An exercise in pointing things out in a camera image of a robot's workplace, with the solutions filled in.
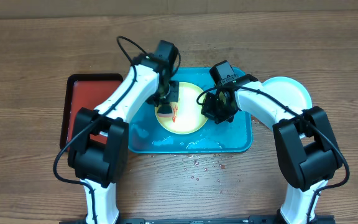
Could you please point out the white plate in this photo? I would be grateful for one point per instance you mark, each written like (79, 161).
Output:
(307, 100)

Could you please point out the green and red sponge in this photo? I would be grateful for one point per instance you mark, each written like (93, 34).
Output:
(165, 111)

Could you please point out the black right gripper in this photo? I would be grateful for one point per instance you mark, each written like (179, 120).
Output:
(209, 112)

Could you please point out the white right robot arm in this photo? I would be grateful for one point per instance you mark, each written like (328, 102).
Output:
(307, 151)

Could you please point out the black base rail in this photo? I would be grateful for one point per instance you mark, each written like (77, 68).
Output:
(197, 220)

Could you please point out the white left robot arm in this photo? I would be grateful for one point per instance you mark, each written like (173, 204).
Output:
(98, 148)

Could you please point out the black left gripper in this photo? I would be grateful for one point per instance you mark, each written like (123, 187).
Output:
(174, 97)

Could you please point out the red tray with black rim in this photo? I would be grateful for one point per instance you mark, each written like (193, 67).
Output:
(85, 91)

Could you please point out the light blue plate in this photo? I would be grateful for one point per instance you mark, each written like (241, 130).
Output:
(286, 91)

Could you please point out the yellow plate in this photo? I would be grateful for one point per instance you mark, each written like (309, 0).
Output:
(186, 116)

